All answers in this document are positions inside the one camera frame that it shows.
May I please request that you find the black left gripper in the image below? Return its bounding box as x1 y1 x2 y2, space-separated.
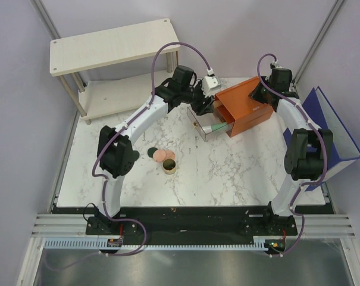
181 81 215 117

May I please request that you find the clear drawer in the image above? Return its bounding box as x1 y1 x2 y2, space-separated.
187 107 233 142

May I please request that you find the orange drawer box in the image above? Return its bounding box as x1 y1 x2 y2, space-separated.
215 76 273 138

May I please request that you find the green tube white cap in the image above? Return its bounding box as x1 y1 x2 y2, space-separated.
202 122 228 134

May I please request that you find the gold round jar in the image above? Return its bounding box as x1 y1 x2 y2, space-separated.
162 158 177 175

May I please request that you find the orange tube grey cap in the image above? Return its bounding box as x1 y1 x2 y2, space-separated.
212 100 226 122

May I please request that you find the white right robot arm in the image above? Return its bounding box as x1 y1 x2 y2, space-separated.
249 64 333 235

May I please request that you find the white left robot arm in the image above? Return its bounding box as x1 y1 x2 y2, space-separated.
94 66 221 234

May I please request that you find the pink round puff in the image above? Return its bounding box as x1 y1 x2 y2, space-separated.
165 150 176 160
152 150 167 162

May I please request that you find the blue binder folder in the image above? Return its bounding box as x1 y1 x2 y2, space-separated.
277 86 360 182

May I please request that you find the white two-tier shelf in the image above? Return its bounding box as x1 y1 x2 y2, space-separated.
49 18 179 125

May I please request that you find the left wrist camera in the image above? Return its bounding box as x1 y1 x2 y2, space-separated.
202 76 222 97

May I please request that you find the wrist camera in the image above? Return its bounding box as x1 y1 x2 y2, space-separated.
270 60 284 69
202 76 222 97

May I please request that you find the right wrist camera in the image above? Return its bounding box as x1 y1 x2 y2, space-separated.
270 60 284 69

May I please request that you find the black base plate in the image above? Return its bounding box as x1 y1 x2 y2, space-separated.
86 206 298 247

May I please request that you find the right blue cable duct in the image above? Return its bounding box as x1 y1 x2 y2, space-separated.
253 236 286 251

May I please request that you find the blue cable duct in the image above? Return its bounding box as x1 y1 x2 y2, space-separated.
44 238 123 250
253 236 286 251

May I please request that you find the left blue cable duct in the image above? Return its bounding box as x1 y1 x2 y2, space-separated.
44 238 123 250

